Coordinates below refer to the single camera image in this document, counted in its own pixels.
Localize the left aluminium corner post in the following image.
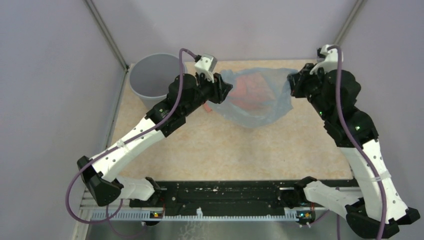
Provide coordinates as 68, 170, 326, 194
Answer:
83, 0, 129, 72

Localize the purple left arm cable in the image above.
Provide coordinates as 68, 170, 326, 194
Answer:
65, 48, 200, 239

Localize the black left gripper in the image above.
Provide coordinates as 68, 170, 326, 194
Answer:
182, 71, 234, 117

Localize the white toothed cable strip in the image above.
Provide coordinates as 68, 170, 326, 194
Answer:
111, 208, 299, 222

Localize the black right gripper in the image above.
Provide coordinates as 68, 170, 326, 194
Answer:
287, 62, 333, 121

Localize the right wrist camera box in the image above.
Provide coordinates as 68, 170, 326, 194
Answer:
309, 44, 344, 75

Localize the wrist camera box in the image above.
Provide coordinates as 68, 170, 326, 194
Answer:
309, 44, 344, 75
194, 53, 218, 83

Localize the grey plastic trash bin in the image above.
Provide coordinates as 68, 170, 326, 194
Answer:
129, 53, 180, 109

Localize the aluminium corner post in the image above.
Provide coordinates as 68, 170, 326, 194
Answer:
83, 0, 129, 72
333, 0, 368, 45

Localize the light blue plastic trash bag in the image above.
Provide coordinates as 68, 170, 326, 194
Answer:
207, 67, 298, 129

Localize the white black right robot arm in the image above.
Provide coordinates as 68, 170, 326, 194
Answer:
287, 63, 420, 239

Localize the right aluminium corner post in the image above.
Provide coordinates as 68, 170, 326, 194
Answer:
333, 0, 368, 45

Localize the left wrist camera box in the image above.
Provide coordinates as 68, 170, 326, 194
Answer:
194, 53, 218, 83

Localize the pink folded cloth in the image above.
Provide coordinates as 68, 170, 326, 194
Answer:
220, 71, 280, 112

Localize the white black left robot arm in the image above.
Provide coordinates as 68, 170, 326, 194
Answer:
77, 73, 233, 207

